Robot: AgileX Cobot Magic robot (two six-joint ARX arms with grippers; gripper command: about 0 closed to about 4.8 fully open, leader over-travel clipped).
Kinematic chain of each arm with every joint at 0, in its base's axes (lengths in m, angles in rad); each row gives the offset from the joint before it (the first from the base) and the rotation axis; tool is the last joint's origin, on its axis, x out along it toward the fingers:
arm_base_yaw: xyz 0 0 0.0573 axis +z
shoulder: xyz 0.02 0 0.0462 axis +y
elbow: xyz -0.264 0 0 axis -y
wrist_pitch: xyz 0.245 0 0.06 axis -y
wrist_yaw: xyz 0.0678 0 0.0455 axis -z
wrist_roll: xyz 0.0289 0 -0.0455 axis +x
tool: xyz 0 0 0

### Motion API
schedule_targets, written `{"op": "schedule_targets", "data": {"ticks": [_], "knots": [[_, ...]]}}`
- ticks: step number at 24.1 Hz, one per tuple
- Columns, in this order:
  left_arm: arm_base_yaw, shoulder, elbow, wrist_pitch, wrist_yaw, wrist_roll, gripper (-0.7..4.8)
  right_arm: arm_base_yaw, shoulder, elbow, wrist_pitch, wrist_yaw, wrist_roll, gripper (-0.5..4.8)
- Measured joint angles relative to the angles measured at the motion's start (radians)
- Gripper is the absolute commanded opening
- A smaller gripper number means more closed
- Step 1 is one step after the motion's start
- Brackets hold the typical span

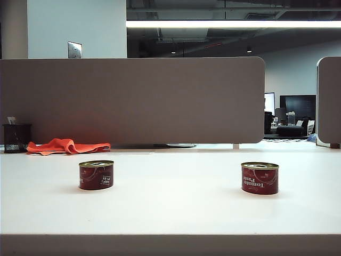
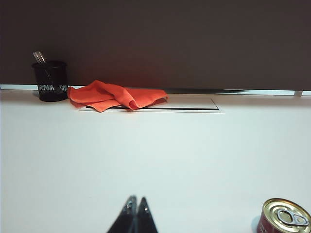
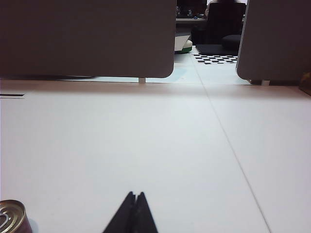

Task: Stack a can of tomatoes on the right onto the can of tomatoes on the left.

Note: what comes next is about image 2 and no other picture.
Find red tomato paste can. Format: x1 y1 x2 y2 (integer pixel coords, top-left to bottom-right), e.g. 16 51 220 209
257 198 311 233

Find dark monitor stand base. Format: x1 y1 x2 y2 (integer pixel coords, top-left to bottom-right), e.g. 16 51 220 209
167 88 247 95

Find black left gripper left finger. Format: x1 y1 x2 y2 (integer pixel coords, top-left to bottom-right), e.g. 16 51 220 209
106 194 137 233

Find black mesh pen holder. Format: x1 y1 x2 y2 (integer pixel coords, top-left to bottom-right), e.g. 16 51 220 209
31 60 69 102

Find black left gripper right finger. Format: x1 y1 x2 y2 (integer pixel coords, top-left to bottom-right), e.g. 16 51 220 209
135 197 159 233

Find clear plastic pen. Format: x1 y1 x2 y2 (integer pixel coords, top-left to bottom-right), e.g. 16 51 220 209
33 51 47 65

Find grey desk divider panel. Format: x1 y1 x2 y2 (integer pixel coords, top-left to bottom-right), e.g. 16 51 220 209
0 0 311 91

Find orange cloth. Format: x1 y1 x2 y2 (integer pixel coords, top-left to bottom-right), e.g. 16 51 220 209
67 80 169 113

